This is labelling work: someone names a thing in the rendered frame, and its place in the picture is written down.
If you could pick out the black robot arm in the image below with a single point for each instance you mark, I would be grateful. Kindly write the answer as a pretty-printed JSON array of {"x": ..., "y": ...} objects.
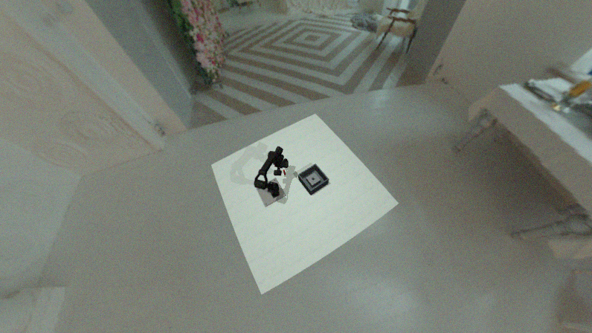
[{"x": 273, "y": 158}]

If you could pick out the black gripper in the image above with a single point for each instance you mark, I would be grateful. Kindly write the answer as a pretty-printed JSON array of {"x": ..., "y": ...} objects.
[{"x": 278, "y": 171}]

